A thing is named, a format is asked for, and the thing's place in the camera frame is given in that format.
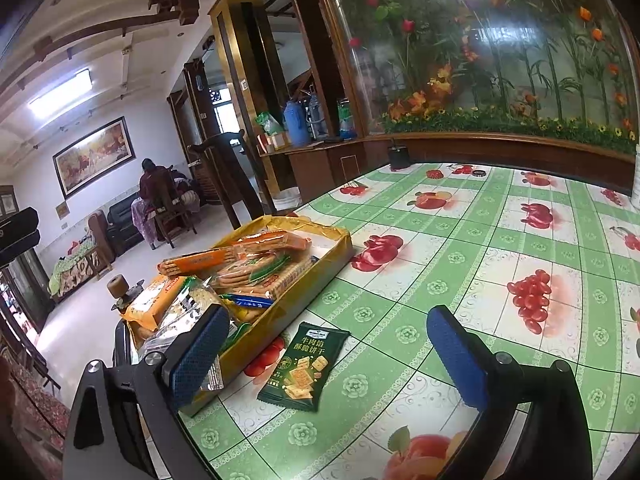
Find seated person dark red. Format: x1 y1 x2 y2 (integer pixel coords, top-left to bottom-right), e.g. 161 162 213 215
130 157 202 250

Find blue water jug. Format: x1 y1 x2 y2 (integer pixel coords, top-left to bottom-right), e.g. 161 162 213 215
283 101 310 148

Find green label square cracker pack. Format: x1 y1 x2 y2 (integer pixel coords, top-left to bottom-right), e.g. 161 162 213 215
219 256 317 301

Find floral glass partition screen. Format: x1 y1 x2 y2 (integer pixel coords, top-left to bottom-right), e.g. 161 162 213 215
326 0 639 154

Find brown thread spool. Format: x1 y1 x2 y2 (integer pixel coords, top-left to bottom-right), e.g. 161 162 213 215
106 274 129 300

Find yellow cardboard tray box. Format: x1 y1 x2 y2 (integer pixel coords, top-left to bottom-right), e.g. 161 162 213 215
122 216 354 415

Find yellow cheese biscuit pack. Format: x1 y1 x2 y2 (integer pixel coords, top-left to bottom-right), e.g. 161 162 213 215
122 275 186 332

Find green long cracker pack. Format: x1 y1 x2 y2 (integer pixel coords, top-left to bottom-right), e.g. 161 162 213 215
180 278 222 324

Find framed wall painting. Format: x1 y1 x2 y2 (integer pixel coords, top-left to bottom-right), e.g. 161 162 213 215
52 116 136 198

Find orange cracker pack barcode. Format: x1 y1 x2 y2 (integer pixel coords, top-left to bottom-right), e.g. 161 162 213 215
232 231 310 257

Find slim orange cracker pack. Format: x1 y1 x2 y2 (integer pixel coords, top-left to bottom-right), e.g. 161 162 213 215
157 247 236 276

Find dark wooden chair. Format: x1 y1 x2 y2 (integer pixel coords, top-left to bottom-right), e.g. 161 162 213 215
188 129 277 229

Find dark green snack packet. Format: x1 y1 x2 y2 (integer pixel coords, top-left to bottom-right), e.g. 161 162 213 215
257 322 350 412

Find wooden low cabinet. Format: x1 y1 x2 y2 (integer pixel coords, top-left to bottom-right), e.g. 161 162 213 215
260 136 392 203

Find blue edged soda cracker pack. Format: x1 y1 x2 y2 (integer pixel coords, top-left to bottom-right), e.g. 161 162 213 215
220 292 273 309

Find clear packet dark snack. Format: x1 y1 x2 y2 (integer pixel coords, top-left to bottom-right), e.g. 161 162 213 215
138 295 199 360

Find white spray bottle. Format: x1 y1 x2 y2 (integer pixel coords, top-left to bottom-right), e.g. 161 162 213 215
630 144 640 210

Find green white bag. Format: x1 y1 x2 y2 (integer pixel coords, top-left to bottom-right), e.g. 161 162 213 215
256 112 284 136

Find ceiling fluorescent light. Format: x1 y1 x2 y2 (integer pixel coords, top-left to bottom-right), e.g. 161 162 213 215
27 68 92 120

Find small black cup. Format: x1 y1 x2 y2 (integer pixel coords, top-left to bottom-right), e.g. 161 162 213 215
387 145 411 171

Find round cracker pack green ends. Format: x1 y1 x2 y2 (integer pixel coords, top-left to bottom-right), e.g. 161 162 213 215
214 252 291 288

